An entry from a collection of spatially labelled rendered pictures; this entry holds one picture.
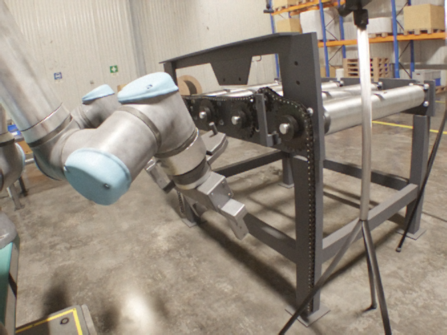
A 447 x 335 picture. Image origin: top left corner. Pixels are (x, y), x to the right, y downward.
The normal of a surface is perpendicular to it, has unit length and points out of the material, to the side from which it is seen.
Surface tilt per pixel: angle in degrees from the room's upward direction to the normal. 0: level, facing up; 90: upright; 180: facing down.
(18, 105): 106
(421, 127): 90
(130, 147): 71
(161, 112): 76
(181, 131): 96
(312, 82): 90
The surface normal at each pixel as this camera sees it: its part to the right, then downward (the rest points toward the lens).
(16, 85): 0.46, 0.41
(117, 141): 0.41, -0.41
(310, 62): -0.85, 0.27
